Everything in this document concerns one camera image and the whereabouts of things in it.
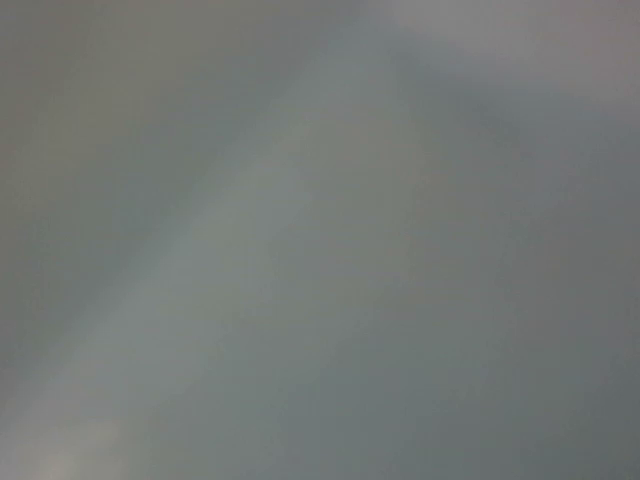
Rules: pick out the translucent light blue plastic bag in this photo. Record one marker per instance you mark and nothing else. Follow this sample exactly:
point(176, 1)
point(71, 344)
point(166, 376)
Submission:
point(319, 239)

